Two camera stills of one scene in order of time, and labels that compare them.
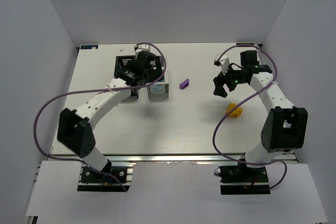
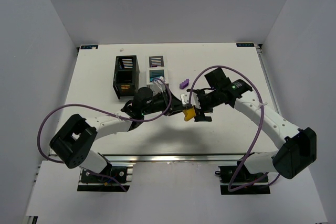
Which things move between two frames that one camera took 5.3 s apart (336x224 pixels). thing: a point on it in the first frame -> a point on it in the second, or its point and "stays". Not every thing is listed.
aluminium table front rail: x=155 y=157 stays
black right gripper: x=224 y=83 -> x=202 y=104
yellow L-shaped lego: x=237 y=113 -> x=189 y=114
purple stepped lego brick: x=184 y=84 stays
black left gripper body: x=149 y=70 -> x=166 y=102
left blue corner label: x=89 y=46 stays
